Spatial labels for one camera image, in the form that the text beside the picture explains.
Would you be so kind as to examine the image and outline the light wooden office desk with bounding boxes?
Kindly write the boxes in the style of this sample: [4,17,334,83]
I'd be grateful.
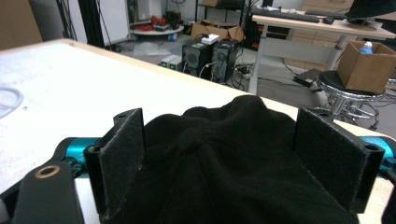
[247,13,396,95]

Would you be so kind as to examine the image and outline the black flat box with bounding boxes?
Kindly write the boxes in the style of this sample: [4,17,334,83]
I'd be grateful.
[292,68,323,88]

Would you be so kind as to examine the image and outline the cardboard box with bottle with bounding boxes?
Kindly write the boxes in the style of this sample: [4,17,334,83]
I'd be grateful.
[336,40,396,95]

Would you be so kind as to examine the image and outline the black metal shelf rack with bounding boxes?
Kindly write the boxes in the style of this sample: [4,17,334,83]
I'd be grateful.
[194,0,252,26]

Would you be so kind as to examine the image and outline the black monitor base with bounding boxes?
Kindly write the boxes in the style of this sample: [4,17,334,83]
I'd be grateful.
[346,17,383,31]

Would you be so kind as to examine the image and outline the round white wheeled platform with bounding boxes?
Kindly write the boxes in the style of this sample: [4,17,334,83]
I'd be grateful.
[130,24,185,42]

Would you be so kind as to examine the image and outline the black metal stand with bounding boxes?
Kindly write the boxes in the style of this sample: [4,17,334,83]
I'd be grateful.
[78,0,106,49]

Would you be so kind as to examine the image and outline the white power adapter box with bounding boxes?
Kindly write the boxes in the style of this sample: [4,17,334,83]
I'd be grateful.
[201,33,220,45]

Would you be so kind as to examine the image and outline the black keyboard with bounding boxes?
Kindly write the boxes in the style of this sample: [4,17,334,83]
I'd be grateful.
[250,7,321,24]
[304,8,348,21]

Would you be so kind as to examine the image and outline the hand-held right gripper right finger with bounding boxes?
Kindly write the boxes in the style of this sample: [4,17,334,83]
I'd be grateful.
[292,106,386,215]

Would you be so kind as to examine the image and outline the small grey device box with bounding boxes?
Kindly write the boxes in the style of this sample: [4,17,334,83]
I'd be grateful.
[160,54,183,71]

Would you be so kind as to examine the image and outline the clear plastic ring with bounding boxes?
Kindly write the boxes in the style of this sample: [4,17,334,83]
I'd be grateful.
[0,87,24,120]

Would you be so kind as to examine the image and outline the black computer tower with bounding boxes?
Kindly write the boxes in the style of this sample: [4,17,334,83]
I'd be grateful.
[210,38,240,84]
[181,40,214,77]

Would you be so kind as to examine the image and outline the tangle of black cables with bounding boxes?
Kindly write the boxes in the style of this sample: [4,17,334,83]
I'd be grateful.
[230,46,300,91]

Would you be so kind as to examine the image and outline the brown board panel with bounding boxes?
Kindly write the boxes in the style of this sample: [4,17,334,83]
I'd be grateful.
[0,0,44,51]

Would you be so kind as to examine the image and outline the black round stool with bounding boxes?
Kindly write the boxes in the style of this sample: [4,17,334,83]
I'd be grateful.
[312,70,387,131]

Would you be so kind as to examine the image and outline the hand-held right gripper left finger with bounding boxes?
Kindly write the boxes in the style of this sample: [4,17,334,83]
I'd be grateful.
[83,107,146,218]

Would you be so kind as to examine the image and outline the black cloth cap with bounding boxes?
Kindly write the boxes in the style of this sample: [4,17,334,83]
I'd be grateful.
[100,94,360,224]

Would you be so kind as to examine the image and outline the open cardboard box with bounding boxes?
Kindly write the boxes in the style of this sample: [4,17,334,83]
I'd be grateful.
[190,19,246,43]

